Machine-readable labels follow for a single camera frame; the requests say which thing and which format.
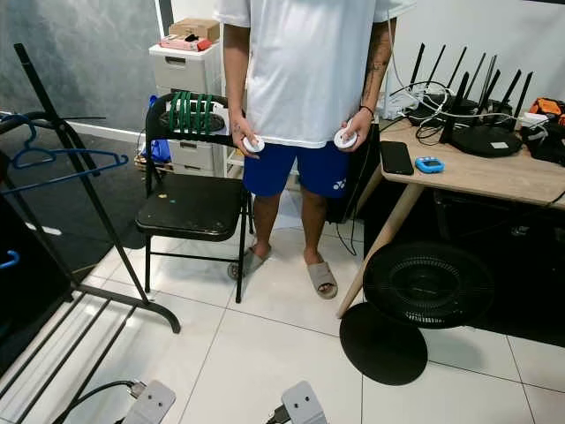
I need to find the black metal clothes rack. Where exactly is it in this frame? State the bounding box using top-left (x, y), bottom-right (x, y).
top-left (0, 42), bottom-right (182, 424)

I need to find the blue bag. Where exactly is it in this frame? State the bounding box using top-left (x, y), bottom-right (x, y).
top-left (146, 110), bottom-right (170, 164)

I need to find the black folding chair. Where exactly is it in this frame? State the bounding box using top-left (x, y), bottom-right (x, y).
top-left (137, 93), bottom-right (252, 306)

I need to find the white plastic drawer cabinet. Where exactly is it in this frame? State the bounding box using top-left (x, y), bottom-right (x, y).
top-left (148, 40), bottom-right (235, 178)

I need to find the pink flat box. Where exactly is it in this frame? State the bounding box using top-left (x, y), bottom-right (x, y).
top-left (159, 35), bottom-right (213, 52)

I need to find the brown cardboard box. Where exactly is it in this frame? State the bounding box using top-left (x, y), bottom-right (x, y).
top-left (169, 18), bottom-right (222, 42)

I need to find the black smartphone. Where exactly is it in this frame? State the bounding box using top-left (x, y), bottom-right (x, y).
top-left (379, 140), bottom-right (416, 177)

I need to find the small blue device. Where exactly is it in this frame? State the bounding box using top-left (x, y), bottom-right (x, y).
top-left (415, 156), bottom-right (445, 175)

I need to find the black round floor fan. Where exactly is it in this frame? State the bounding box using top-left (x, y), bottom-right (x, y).
top-left (339, 238), bottom-right (495, 386)

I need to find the black wifi router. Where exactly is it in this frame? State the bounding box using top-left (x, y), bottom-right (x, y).
top-left (404, 42), bottom-right (495, 125)
top-left (441, 62), bottom-right (535, 160)

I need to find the light wooden table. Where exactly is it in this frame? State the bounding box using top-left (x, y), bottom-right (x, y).
top-left (335, 115), bottom-right (565, 319)

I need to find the black pouch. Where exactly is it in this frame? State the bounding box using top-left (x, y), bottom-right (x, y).
top-left (521, 119), bottom-right (565, 167)

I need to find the orange item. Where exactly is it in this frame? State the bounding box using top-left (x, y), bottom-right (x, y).
top-left (530, 97), bottom-right (565, 120)

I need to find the green strap bundle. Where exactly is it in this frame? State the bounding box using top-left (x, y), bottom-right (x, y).
top-left (168, 90), bottom-right (228, 135)

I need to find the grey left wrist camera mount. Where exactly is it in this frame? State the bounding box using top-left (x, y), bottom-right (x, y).
top-left (122, 380), bottom-right (177, 424)

